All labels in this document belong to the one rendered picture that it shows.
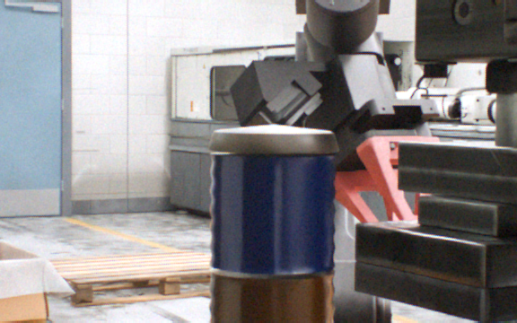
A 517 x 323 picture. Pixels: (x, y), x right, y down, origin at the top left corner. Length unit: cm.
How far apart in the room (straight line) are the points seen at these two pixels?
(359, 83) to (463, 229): 35
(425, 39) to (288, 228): 30
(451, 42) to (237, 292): 29
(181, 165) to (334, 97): 1102
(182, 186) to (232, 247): 1159
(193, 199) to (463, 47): 1112
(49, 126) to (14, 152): 43
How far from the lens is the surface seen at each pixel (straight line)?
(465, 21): 60
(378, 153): 90
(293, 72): 91
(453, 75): 905
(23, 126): 1177
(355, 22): 91
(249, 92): 90
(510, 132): 61
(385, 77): 95
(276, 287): 34
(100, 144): 1204
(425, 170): 63
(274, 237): 34
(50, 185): 1188
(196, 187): 1164
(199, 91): 1161
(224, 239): 34
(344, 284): 102
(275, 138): 34
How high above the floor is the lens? 121
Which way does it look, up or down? 3 degrees down
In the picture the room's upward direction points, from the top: 1 degrees clockwise
